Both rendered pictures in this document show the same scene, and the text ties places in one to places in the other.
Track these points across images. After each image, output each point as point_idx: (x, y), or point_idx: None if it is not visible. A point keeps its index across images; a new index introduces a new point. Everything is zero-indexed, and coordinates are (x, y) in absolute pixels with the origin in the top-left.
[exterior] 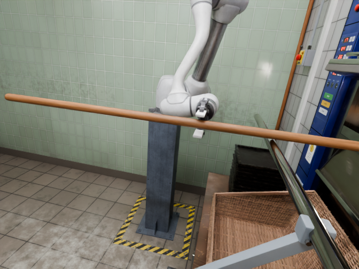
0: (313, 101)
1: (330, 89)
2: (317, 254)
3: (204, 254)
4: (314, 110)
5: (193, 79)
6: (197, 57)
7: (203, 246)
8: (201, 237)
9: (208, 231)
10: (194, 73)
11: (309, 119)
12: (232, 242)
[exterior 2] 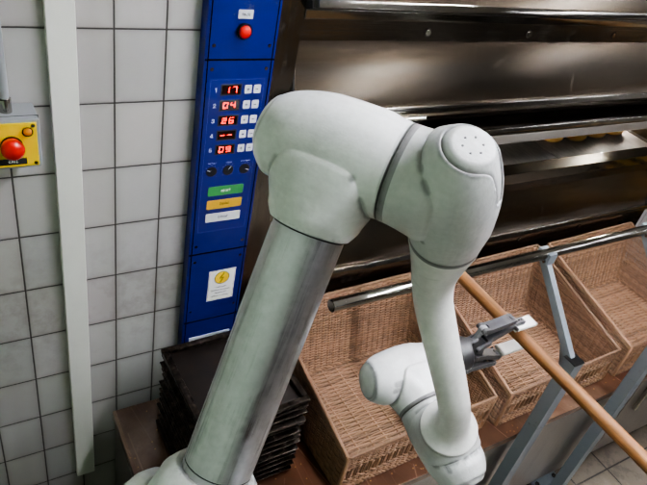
0: (128, 216)
1: (226, 178)
2: (562, 254)
3: (414, 463)
4: (147, 229)
5: (249, 480)
6: (271, 407)
7: (403, 470)
8: (394, 480)
9: (375, 477)
10: (257, 460)
11: (138, 252)
12: (363, 437)
